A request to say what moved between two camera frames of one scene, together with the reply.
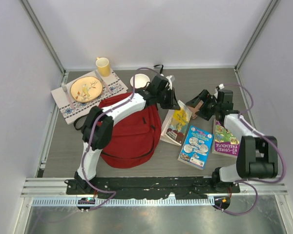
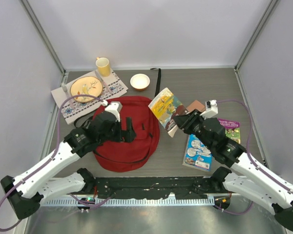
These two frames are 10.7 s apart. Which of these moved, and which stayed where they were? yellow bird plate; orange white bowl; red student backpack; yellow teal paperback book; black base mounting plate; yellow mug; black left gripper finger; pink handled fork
Moved: black left gripper finger; yellow teal paperback book
Stayed: yellow bird plate; red student backpack; black base mounting plate; pink handled fork; yellow mug; orange white bowl
